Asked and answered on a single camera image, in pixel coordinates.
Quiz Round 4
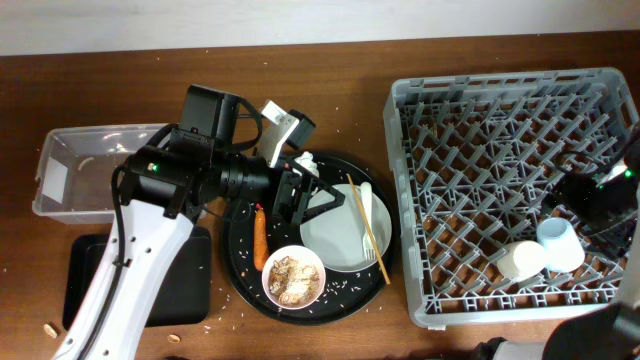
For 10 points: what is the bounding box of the orange carrot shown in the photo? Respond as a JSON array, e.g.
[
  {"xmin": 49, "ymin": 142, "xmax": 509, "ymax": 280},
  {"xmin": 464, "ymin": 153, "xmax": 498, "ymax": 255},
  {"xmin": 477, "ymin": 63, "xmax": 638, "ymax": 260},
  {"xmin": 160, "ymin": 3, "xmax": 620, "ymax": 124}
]
[{"xmin": 253, "ymin": 204, "xmax": 270, "ymax": 271}]

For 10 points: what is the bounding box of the grey round plate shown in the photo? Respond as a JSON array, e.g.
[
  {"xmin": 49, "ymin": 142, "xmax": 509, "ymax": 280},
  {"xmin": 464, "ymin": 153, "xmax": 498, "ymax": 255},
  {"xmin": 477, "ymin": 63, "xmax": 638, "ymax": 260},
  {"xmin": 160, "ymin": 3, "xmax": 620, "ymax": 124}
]
[{"xmin": 300, "ymin": 184, "xmax": 393, "ymax": 272}]

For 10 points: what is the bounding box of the round black tray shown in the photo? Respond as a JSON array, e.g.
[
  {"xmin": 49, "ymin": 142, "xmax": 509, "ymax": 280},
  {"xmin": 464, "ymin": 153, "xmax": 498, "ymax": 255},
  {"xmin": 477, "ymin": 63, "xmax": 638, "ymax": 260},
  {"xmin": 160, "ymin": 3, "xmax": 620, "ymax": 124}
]
[{"xmin": 220, "ymin": 152, "xmax": 400, "ymax": 326}]

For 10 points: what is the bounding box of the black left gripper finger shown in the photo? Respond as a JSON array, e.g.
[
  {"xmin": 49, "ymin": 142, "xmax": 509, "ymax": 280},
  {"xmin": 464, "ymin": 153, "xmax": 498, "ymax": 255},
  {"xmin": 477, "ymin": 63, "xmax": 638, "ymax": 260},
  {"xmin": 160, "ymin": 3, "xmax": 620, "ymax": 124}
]
[
  {"xmin": 301, "ymin": 198, "xmax": 344, "ymax": 224},
  {"xmin": 310, "ymin": 175, "xmax": 345, "ymax": 203}
]

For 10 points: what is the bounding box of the blue plastic cup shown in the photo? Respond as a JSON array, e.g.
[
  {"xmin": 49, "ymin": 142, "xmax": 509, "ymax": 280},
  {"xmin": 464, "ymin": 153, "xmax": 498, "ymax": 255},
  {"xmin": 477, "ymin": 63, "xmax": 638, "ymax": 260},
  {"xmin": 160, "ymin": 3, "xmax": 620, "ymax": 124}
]
[{"xmin": 536, "ymin": 217, "xmax": 585, "ymax": 273}]

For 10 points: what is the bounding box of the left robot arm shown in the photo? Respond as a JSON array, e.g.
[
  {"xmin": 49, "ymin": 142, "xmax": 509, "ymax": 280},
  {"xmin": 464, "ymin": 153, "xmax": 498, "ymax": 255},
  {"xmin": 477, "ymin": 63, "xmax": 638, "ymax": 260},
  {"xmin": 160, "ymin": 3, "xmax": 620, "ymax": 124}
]
[{"xmin": 54, "ymin": 84, "xmax": 345, "ymax": 359}]

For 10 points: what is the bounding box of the crumpled white tissue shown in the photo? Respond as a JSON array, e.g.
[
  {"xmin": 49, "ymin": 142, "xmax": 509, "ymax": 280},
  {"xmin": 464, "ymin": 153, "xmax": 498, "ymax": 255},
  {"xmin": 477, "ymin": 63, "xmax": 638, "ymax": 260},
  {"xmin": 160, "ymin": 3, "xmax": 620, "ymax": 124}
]
[{"xmin": 294, "ymin": 151, "xmax": 319, "ymax": 177}]

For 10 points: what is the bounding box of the black rectangular tray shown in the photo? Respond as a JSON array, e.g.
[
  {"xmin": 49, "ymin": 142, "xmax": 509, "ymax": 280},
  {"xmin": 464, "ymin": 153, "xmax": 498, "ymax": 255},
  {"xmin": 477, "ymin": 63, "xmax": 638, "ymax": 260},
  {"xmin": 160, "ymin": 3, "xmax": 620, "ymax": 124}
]
[{"xmin": 62, "ymin": 226, "xmax": 212, "ymax": 330}]

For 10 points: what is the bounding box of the white plastic fork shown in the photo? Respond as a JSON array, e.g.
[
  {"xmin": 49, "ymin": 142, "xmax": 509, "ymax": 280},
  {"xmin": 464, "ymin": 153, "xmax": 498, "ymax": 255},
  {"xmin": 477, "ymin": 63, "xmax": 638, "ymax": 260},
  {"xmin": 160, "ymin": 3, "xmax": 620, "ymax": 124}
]
[{"xmin": 360, "ymin": 182, "xmax": 376, "ymax": 260}]

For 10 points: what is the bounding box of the wooden chopstick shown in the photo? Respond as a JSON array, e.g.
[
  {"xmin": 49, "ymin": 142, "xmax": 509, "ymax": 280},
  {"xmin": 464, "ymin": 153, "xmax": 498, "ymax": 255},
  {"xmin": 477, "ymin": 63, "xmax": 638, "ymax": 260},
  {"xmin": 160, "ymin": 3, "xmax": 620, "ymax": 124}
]
[{"xmin": 347, "ymin": 174, "xmax": 391, "ymax": 285}]

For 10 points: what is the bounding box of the grey plastic dishwasher rack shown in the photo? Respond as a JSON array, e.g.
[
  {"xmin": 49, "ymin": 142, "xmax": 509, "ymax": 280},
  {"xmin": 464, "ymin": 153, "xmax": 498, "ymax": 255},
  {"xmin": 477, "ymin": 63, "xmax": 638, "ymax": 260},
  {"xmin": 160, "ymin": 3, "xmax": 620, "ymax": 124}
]
[{"xmin": 383, "ymin": 68, "xmax": 639, "ymax": 329}]

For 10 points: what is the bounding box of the white plastic cup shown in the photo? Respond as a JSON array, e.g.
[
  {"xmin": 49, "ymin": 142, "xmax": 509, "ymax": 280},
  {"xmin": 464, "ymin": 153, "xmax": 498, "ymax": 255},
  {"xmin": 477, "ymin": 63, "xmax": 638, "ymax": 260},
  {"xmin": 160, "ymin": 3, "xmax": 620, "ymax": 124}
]
[{"xmin": 496, "ymin": 241, "xmax": 547, "ymax": 282}]

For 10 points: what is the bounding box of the peanut shell on table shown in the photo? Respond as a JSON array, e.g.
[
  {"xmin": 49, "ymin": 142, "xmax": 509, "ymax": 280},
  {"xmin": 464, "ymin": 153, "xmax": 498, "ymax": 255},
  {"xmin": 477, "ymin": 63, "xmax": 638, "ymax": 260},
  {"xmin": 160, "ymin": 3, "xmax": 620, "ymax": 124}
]
[
  {"xmin": 167, "ymin": 334, "xmax": 181, "ymax": 344},
  {"xmin": 43, "ymin": 324, "xmax": 58, "ymax": 339}
]

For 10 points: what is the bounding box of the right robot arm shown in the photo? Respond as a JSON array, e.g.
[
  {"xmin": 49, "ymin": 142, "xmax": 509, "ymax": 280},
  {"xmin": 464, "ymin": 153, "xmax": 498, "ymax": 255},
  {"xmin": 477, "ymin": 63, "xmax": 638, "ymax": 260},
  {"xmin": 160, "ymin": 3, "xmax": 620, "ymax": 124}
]
[{"xmin": 470, "ymin": 130, "xmax": 639, "ymax": 359}]

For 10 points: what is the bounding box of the white bowl with food scraps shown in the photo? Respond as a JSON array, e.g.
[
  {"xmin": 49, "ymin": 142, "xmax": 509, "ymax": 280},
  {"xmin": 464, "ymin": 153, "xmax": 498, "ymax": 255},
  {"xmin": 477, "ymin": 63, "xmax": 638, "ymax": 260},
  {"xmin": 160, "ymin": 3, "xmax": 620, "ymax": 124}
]
[{"xmin": 262, "ymin": 245, "xmax": 326, "ymax": 310}]

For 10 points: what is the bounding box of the clear plastic bin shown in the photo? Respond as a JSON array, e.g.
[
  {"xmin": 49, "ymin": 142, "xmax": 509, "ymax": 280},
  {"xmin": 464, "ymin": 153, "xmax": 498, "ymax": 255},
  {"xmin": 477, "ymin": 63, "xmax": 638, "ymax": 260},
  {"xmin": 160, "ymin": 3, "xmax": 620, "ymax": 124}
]
[{"xmin": 32, "ymin": 124, "xmax": 162, "ymax": 225}]

